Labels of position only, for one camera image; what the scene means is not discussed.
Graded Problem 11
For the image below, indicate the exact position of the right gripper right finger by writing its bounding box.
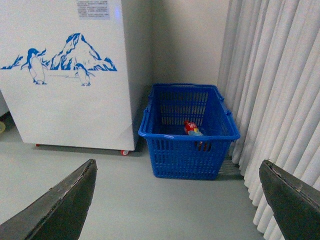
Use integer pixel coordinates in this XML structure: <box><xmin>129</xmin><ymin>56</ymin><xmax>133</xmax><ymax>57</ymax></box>
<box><xmin>259</xmin><ymin>159</ymin><xmax>320</xmax><ymax>240</ymax></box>

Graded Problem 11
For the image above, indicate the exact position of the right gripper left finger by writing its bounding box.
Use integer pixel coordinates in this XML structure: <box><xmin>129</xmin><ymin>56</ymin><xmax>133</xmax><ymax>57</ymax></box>
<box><xmin>0</xmin><ymin>159</ymin><xmax>97</xmax><ymax>240</ymax></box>

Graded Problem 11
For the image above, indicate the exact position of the red label drink bottle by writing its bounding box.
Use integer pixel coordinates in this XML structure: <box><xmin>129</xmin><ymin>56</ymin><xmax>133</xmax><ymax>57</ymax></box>
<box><xmin>184</xmin><ymin>120</ymin><xmax>203</xmax><ymax>136</ymax></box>

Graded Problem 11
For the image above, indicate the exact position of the red freezer caster wheel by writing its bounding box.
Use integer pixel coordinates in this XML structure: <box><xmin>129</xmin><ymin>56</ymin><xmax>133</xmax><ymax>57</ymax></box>
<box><xmin>120</xmin><ymin>150</ymin><xmax>130</xmax><ymax>156</ymax></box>

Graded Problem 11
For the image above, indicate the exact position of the blue plastic shopping basket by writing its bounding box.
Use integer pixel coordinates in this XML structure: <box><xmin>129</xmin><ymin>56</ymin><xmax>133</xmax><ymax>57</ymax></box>
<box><xmin>138</xmin><ymin>83</ymin><xmax>241</xmax><ymax>180</ymax></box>

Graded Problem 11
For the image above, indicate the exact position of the white chest freezer blue trim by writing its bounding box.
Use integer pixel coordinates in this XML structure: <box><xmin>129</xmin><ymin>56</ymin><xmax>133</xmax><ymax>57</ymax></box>
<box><xmin>0</xmin><ymin>0</ymin><xmax>154</xmax><ymax>152</ymax></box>

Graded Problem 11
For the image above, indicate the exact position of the white vertical blind curtain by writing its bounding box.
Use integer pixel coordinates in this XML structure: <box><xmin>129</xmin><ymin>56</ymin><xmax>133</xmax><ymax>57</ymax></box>
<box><xmin>218</xmin><ymin>0</ymin><xmax>320</xmax><ymax>240</ymax></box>

